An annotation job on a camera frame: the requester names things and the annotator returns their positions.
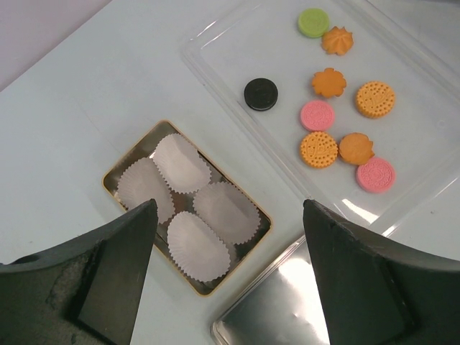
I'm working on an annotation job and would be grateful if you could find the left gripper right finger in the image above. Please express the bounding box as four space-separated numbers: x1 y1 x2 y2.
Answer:
303 199 459 344

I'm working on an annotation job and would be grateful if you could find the orange flower cookie upper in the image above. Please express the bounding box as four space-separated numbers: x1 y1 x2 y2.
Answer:
311 68 347 98

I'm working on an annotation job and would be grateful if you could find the white paper cup near-right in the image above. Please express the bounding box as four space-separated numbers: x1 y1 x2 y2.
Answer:
167 211 231 282

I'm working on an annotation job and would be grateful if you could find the gold cookie tin box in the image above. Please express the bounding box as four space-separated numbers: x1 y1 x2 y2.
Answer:
102 120 272 297

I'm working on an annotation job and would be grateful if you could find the white paper cup near-left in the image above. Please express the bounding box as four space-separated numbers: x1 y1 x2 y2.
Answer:
118 157 175 224

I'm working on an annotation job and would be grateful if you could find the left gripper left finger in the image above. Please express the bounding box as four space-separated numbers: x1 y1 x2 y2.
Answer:
1 199 158 344

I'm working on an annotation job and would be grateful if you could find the pink sandwich cookie upper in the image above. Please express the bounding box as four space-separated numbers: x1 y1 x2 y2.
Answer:
300 100 335 132

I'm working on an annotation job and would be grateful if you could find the orange round biscuit right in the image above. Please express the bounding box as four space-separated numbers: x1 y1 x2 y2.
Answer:
355 80 396 119

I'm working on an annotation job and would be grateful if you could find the white paper cup far-right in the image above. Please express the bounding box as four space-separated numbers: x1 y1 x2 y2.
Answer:
193 182 261 244

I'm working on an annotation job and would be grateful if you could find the black sandwich cookie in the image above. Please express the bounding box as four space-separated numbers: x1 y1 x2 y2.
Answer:
244 78 278 111

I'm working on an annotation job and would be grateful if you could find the orange round biscuit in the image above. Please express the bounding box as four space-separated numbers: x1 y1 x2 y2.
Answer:
299 132 339 169
355 80 396 119

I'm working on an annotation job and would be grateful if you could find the orange round biscuit left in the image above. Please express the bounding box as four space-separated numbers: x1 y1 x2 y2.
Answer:
299 132 339 169

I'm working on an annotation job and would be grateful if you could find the white paper cup far-left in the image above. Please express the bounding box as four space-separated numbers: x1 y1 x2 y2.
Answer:
152 134 211 193

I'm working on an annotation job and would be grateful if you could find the silver tin lid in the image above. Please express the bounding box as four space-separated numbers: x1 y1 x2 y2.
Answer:
210 236 330 344

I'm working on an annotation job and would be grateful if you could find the orange flower cookie lower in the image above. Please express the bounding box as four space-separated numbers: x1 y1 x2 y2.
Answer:
339 132 374 165

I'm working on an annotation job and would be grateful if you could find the clear plastic tray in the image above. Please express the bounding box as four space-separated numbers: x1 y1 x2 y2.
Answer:
183 1 459 233

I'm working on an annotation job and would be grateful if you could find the orange swirl cookie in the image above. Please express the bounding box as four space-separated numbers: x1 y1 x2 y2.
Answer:
321 27 354 55

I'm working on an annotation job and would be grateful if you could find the pink sandwich cookie lower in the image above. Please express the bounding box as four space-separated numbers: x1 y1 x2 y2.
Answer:
356 157 396 193

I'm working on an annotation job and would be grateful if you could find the green sandwich cookie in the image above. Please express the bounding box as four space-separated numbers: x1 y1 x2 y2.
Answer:
298 8 329 38

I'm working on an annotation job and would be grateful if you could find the pink sandwich cookie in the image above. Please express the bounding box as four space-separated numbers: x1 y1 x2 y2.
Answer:
356 157 396 193
300 100 335 132

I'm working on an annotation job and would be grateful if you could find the orange flower cookie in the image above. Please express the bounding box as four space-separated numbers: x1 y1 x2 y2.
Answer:
339 132 374 165
311 68 347 98

